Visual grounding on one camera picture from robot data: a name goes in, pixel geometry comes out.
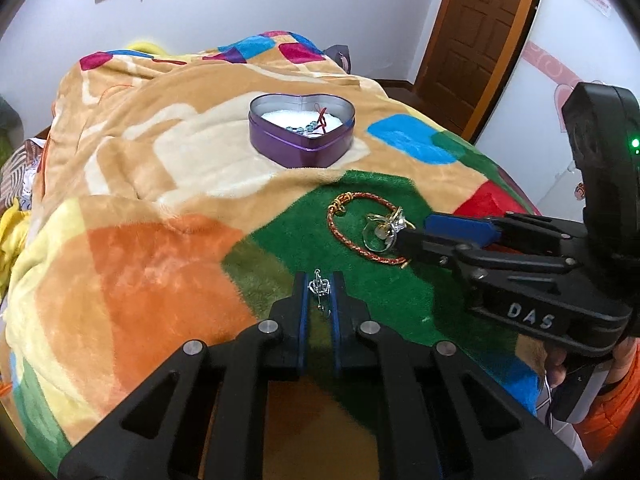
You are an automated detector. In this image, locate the person's right hand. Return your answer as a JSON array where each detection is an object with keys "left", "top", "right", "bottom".
[{"left": 610, "top": 335, "right": 640, "bottom": 388}]

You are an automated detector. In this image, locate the blue bead bracelet red string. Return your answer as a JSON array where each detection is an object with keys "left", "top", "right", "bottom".
[{"left": 286, "top": 104, "right": 329, "bottom": 134}]

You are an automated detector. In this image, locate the colourful patchwork plush blanket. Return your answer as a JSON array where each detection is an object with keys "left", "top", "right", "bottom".
[{"left": 0, "top": 30, "right": 551, "bottom": 477}]

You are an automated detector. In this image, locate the yellow cloth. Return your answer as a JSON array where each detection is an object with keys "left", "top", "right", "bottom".
[{"left": 0, "top": 199, "right": 32, "bottom": 306}]

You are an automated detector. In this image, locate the yellow pillow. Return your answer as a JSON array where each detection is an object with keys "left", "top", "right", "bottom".
[{"left": 126, "top": 39, "right": 173, "bottom": 57}]

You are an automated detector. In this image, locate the person's right forearm orange sleeve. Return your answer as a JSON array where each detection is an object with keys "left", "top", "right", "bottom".
[{"left": 574, "top": 377, "right": 640, "bottom": 463}]

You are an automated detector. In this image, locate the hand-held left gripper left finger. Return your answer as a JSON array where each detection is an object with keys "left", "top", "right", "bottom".
[{"left": 57, "top": 271, "right": 307, "bottom": 480}]

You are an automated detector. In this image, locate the white cabinet with pink stickers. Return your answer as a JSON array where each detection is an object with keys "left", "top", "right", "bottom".
[{"left": 472, "top": 0, "right": 640, "bottom": 221}]

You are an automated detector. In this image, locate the silver ring with charm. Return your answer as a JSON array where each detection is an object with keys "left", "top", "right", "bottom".
[{"left": 362, "top": 206, "right": 414, "bottom": 252}]

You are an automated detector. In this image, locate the brown wooden door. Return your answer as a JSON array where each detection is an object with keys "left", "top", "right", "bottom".
[{"left": 415, "top": 0, "right": 545, "bottom": 137}]

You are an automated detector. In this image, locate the silver crown pendant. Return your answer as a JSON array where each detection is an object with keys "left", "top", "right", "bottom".
[{"left": 307, "top": 269, "right": 334, "bottom": 317}]

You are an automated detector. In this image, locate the purple heart-shaped tin box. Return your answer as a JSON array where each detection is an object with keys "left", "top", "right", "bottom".
[{"left": 248, "top": 93, "right": 356, "bottom": 169}]

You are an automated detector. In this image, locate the dark grey bag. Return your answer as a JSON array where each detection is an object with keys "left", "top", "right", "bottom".
[{"left": 324, "top": 44, "right": 354, "bottom": 74}]

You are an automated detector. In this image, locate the red gold braided bracelet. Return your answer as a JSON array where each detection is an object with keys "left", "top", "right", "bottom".
[{"left": 327, "top": 192, "right": 409, "bottom": 267}]

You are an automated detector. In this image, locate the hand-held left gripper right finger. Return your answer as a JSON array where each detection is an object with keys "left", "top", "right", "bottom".
[{"left": 330, "top": 271, "right": 587, "bottom": 480}]

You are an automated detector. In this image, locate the striped cloth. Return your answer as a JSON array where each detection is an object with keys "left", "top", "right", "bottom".
[{"left": 0, "top": 136, "right": 48, "bottom": 211}]

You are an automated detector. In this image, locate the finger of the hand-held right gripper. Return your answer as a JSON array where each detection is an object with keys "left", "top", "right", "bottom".
[
  {"left": 396, "top": 229, "right": 577, "bottom": 282},
  {"left": 424, "top": 211, "right": 587, "bottom": 257}
]

